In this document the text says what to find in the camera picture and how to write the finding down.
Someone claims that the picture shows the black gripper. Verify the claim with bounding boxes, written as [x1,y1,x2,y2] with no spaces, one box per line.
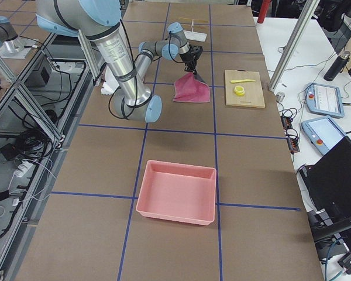
[180,49,197,76]

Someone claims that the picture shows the grey and pink cloth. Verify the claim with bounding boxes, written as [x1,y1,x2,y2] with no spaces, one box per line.
[173,73,210,103]

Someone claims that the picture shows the black water bottle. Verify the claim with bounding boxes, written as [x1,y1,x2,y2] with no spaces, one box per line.
[324,50,351,81]

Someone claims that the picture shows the white rectangular tray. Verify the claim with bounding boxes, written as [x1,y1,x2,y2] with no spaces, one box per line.
[184,30,207,42]

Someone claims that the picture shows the yellow lemon slices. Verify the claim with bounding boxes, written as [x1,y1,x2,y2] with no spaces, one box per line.
[233,85,245,97]

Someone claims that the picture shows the yellow plastic knife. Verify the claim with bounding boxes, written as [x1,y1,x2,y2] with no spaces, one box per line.
[230,79,256,84]

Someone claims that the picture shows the bamboo cutting board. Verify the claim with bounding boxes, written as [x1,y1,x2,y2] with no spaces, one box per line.
[224,70,266,108]

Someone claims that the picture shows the red fire extinguisher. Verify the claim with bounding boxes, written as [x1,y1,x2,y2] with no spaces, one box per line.
[257,0,271,24]

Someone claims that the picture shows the pink plastic bin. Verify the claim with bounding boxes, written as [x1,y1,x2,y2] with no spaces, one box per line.
[136,160,217,225]

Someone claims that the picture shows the far teach pendant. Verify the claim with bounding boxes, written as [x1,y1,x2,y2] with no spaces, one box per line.
[305,83,345,118]

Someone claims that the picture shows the teach pendant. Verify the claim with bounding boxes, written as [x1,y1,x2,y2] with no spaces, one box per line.
[301,115,347,155]
[305,83,345,118]

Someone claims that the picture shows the near teach pendant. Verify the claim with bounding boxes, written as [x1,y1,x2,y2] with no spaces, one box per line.
[301,115,347,155]

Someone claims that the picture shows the black laptop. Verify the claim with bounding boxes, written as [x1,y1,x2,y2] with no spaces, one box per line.
[300,136,351,218]

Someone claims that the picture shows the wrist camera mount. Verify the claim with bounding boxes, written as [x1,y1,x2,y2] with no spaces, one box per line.
[190,45,203,60]

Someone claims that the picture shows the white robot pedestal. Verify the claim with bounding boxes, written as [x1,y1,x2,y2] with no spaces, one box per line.
[101,66,112,95]

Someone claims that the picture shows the aluminium frame post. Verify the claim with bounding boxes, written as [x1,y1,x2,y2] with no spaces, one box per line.
[269,0,320,92]

